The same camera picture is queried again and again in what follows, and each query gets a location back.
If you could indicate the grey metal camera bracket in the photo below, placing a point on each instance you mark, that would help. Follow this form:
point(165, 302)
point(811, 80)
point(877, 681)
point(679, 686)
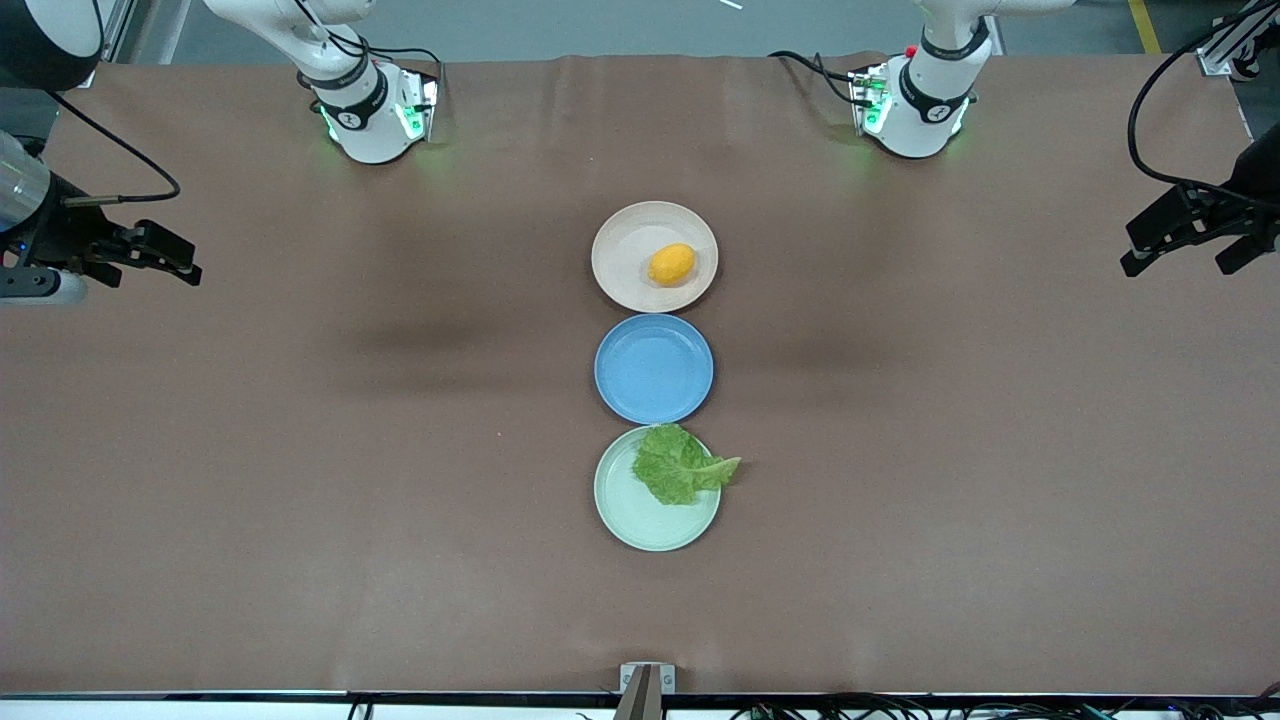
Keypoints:
point(647, 690)

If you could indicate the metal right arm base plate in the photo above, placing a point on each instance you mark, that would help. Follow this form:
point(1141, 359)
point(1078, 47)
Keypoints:
point(418, 100)

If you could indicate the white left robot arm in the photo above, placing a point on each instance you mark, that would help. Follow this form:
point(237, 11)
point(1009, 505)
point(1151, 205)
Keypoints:
point(925, 120)

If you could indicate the light green round plate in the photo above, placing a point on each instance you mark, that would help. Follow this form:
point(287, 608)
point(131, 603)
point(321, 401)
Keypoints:
point(640, 520)

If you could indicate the green lettuce leaf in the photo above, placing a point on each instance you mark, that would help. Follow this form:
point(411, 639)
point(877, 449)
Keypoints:
point(675, 465)

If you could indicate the yellow lemon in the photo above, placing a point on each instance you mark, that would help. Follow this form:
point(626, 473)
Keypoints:
point(671, 265)

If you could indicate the blue round plate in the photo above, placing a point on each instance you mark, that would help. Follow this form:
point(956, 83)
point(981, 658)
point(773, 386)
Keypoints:
point(654, 369)

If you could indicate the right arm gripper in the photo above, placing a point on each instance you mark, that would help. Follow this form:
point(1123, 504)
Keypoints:
point(60, 232)

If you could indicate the beige round plate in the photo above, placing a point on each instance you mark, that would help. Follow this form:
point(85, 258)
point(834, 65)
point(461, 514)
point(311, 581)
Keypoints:
point(625, 255)

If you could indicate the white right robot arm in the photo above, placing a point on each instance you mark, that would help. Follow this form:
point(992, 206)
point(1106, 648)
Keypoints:
point(365, 130)

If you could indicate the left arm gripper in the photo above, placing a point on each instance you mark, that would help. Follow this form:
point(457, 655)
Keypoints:
point(1243, 207)

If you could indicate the aluminium frame profile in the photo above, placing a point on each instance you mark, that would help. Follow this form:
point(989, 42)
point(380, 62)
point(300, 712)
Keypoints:
point(1225, 45)
point(118, 25)

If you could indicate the brown table cover sheet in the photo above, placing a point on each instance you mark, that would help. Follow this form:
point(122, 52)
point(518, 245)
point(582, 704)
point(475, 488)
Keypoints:
point(300, 550)

